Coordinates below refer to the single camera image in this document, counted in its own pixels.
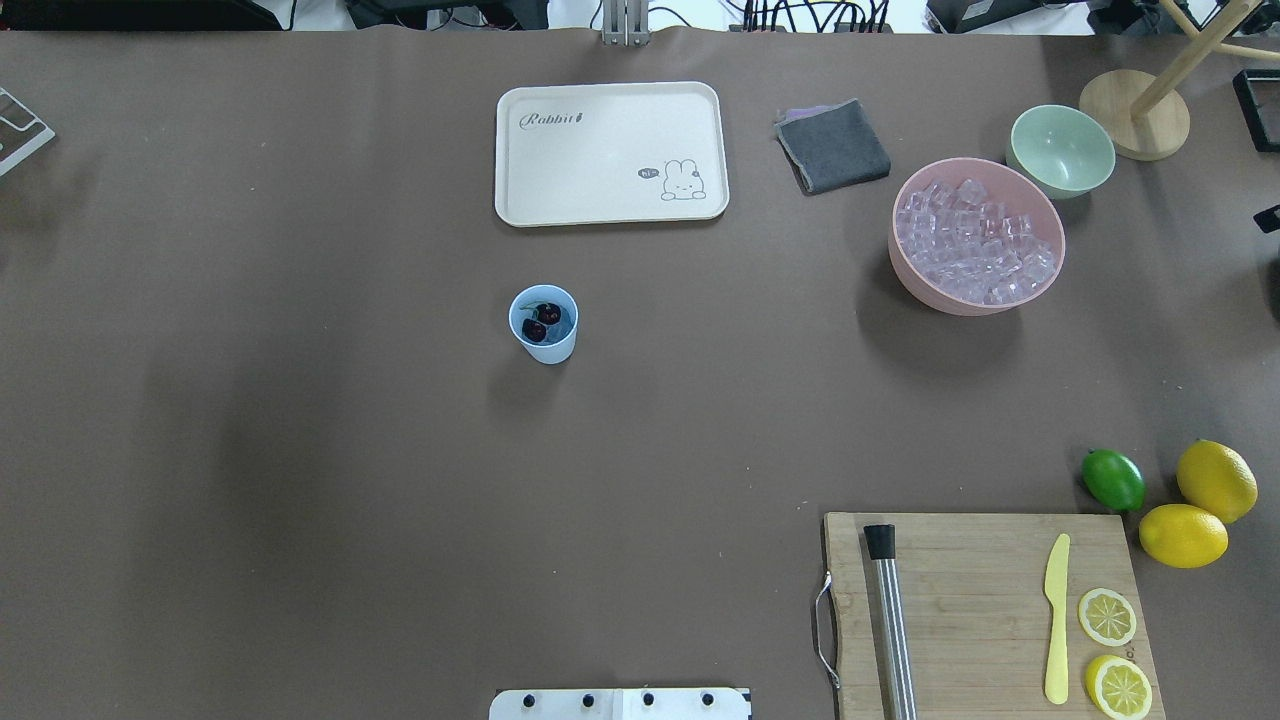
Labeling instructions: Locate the dark red cherry pair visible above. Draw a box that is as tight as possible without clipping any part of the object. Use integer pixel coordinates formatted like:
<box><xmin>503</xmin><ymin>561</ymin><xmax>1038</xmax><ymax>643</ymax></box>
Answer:
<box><xmin>520</xmin><ymin>302</ymin><xmax>571</xmax><ymax>346</ymax></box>

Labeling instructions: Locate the light blue cup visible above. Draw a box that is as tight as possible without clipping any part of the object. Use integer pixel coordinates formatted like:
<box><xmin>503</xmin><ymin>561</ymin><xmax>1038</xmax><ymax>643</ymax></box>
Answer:
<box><xmin>508</xmin><ymin>284</ymin><xmax>579</xmax><ymax>364</ymax></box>

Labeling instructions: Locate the pile of clear ice cubes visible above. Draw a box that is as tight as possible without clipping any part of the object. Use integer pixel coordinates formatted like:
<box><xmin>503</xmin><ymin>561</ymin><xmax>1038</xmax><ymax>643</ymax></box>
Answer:
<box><xmin>893</xmin><ymin>177</ymin><xmax>1062</xmax><ymax>307</ymax></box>

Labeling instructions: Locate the wooden cup tree stand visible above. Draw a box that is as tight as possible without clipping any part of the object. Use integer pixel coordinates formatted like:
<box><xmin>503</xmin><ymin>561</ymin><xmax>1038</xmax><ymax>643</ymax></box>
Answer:
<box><xmin>1078</xmin><ymin>1</ymin><xmax>1277</xmax><ymax>161</ymax></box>

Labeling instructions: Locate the cream rabbit tray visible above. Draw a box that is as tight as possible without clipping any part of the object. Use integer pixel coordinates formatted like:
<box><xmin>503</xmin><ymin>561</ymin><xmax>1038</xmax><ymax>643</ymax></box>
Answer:
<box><xmin>494</xmin><ymin>81</ymin><xmax>730</xmax><ymax>228</ymax></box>

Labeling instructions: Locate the grey folded cloth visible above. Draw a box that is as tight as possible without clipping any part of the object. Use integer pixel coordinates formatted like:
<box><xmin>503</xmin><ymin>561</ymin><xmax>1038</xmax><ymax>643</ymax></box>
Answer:
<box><xmin>774</xmin><ymin>97</ymin><xmax>891</xmax><ymax>195</ymax></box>

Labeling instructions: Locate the steel muddler black tip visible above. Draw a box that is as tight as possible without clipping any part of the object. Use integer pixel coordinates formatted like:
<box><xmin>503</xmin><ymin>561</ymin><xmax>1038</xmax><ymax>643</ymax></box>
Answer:
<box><xmin>864</xmin><ymin>524</ymin><xmax>918</xmax><ymax>719</ymax></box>

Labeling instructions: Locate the pink bowl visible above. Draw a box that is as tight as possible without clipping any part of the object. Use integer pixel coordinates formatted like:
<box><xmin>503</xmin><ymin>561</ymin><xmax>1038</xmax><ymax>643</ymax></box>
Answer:
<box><xmin>888</xmin><ymin>158</ymin><xmax>1066</xmax><ymax>316</ymax></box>

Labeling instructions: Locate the bamboo cutting board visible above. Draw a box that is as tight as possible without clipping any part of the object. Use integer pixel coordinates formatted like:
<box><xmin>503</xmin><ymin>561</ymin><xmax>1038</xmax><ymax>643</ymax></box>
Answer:
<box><xmin>823</xmin><ymin>512</ymin><xmax>1142</xmax><ymax>719</ymax></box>

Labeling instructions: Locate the mint green bowl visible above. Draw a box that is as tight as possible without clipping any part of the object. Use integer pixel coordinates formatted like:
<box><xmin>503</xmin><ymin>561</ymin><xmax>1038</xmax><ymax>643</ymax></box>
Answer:
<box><xmin>1005</xmin><ymin>104</ymin><xmax>1116</xmax><ymax>200</ymax></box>

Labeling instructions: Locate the green lime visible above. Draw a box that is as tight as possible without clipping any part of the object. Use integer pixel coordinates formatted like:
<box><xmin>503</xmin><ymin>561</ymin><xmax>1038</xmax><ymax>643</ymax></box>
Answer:
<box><xmin>1082</xmin><ymin>448</ymin><xmax>1147</xmax><ymax>512</ymax></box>

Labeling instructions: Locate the yellow plastic knife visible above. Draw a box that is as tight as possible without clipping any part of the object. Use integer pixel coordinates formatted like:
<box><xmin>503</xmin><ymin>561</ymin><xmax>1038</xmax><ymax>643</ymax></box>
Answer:
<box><xmin>1043</xmin><ymin>533</ymin><xmax>1071</xmax><ymax>706</ymax></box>

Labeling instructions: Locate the lemon slice lower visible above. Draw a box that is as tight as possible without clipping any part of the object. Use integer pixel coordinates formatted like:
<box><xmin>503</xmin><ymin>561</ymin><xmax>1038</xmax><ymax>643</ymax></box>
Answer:
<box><xmin>1076</xmin><ymin>587</ymin><xmax>1138</xmax><ymax>648</ymax></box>

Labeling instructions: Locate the yellow lemon near board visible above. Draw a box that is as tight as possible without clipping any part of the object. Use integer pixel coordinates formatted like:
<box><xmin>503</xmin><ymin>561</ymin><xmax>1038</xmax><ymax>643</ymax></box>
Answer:
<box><xmin>1138</xmin><ymin>503</ymin><xmax>1229</xmax><ymax>569</ymax></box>

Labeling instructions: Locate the lemon half slice upper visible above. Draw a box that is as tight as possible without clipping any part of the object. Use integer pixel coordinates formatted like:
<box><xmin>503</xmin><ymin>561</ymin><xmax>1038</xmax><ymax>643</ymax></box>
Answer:
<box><xmin>1084</xmin><ymin>655</ymin><xmax>1155</xmax><ymax>719</ymax></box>

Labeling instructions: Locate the yellow lemon outer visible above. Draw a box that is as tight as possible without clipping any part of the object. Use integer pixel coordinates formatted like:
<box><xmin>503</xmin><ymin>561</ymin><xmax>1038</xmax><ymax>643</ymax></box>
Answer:
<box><xmin>1176</xmin><ymin>439</ymin><xmax>1260</xmax><ymax>524</ymax></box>

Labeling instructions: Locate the wine glass rack tray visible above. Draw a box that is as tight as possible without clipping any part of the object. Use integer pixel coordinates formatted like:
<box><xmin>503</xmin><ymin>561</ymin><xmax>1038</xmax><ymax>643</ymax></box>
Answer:
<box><xmin>1231</xmin><ymin>69</ymin><xmax>1279</xmax><ymax>152</ymax></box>

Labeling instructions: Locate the aluminium frame post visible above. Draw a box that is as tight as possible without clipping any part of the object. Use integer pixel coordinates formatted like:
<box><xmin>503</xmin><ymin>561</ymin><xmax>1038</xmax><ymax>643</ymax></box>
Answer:
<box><xmin>600</xmin><ymin>0</ymin><xmax>652</xmax><ymax>47</ymax></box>

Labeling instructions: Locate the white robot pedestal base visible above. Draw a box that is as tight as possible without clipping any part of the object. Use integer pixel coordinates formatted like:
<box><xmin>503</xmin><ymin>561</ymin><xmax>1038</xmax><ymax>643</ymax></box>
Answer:
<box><xmin>488</xmin><ymin>687</ymin><xmax>753</xmax><ymax>719</ymax></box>

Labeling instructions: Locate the wire cup rack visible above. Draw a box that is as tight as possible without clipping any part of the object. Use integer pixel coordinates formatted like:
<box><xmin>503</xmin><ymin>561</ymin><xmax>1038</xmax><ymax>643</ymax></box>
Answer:
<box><xmin>0</xmin><ymin>88</ymin><xmax>56</xmax><ymax>176</ymax></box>

